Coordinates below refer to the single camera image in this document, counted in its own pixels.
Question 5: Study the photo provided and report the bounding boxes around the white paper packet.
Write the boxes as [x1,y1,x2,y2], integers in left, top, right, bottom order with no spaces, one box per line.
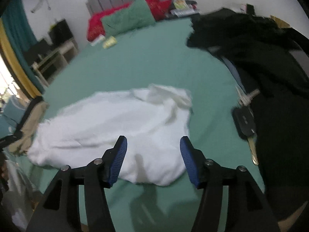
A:
[90,35,105,46]

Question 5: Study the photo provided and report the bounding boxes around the white bedside desk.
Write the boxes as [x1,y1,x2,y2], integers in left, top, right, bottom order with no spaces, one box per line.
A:
[31,38,79,87]

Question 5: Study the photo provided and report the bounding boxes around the black car key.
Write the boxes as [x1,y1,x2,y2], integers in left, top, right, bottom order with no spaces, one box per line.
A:
[232,86,260,166]

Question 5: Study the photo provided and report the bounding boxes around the yellow snack packet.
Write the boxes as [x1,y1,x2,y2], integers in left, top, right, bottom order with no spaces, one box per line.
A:
[103,36,117,49]

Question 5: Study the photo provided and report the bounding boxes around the black clothing pile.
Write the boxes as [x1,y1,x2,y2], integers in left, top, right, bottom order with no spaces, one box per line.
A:
[187,9,308,220]

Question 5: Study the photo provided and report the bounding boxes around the stack of books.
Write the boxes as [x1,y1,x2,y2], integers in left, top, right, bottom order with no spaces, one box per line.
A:
[169,0,199,17]

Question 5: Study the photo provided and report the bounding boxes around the beige trousers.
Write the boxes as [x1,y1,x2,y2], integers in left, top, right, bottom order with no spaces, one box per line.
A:
[8,96,48,154]

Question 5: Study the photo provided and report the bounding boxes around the white hooded sweatshirt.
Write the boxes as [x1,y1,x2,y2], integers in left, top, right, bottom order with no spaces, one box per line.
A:
[27,84,192,186]

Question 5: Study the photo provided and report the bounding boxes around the red blanket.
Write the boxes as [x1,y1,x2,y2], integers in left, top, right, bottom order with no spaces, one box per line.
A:
[87,0,172,41]

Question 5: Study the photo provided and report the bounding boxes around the teal and yellow curtain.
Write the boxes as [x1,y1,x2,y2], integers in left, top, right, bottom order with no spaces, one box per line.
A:
[1,0,45,98]

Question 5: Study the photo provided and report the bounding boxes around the green pillow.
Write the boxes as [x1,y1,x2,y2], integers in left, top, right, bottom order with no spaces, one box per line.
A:
[101,0,155,36]

